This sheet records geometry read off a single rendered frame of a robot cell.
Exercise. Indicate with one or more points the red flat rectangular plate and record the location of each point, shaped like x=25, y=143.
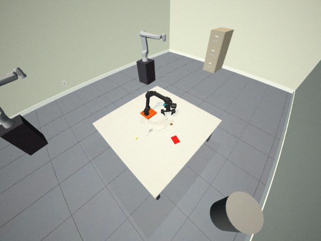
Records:
x=175, y=139

